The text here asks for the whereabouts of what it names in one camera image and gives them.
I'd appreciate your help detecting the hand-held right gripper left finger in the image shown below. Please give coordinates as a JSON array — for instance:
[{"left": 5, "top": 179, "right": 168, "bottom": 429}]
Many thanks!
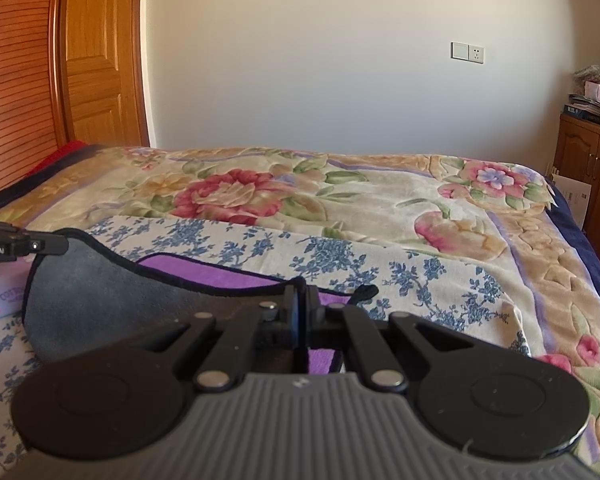
[{"left": 151, "top": 282, "right": 302, "bottom": 394}]

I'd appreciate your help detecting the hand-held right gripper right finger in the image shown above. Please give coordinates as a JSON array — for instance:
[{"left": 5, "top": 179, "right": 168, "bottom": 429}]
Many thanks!
[{"left": 301, "top": 284, "right": 476, "bottom": 396}]

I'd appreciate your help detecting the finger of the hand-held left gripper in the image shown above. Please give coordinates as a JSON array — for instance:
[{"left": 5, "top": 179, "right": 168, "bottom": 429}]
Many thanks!
[{"left": 11, "top": 230, "right": 70, "bottom": 258}]

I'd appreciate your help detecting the purple grey towel black edging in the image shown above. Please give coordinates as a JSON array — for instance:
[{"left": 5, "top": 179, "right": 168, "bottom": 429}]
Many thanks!
[{"left": 22, "top": 228, "right": 381, "bottom": 377}]

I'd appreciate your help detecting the white pink card box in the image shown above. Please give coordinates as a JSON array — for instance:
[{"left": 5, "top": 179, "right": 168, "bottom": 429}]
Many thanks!
[{"left": 0, "top": 264, "right": 27, "bottom": 322}]

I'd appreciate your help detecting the white cloth blue flower print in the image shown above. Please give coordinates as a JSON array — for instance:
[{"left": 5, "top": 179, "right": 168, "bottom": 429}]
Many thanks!
[{"left": 0, "top": 215, "right": 532, "bottom": 477}]

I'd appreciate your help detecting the red cloth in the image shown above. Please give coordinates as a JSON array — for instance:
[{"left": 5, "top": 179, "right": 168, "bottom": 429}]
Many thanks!
[{"left": 26, "top": 140, "right": 97, "bottom": 177}]

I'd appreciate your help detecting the floral plush blanket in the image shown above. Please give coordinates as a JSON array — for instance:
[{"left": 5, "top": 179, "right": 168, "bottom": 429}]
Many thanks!
[{"left": 0, "top": 145, "right": 600, "bottom": 480}]

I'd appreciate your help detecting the louvred wooden panel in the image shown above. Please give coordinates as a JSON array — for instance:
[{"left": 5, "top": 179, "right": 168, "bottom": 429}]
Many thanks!
[{"left": 0, "top": 0, "right": 69, "bottom": 202}]

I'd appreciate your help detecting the wooden panel door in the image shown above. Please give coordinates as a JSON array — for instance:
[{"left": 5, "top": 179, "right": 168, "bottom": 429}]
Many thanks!
[{"left": 59, "top": 0, "right": 151, "bottom": 149}]

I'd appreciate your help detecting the white paper sheet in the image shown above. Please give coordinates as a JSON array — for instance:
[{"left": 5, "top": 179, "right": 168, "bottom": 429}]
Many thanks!
[{"left": 550, "top": 172, "right": 594, "bottom": 232}]

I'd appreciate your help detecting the wooden cabinet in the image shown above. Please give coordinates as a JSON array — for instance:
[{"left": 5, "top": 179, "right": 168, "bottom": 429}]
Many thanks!
[{"left": 552, "top": 112, "right": 600, "bottom": 281}]

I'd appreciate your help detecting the clear plastic bag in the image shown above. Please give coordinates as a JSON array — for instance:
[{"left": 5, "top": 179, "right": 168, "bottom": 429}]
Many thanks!
[{"left": 573, "top": 64, "right": 600, "bottom": 87}]

